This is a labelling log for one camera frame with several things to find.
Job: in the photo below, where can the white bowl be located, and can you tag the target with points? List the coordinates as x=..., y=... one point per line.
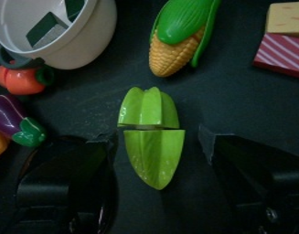
x=82, y=42

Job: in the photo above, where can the purple toy eggplant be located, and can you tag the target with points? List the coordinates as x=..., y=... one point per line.
x=9, y=117

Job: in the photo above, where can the small dark green block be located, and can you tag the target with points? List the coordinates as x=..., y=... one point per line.
x=74, y=7

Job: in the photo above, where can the orange toy carrot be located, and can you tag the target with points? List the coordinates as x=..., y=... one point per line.
x=22, y=79

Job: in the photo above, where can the toy corn cob green husk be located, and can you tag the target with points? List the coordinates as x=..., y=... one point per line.
x=176, y=39

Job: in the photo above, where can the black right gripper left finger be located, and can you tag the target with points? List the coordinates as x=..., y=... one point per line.
x=62, y=182

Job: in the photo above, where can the large dark green block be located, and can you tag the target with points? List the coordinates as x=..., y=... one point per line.
x=43, y=29

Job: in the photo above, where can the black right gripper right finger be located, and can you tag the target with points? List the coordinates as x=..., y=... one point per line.
x=261, y=176

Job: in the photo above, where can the yellow wooden block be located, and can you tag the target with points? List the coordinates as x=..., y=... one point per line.
x=287, y=18

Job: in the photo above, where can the green toy starfruit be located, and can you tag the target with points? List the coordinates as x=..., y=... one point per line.
x=154, y=146

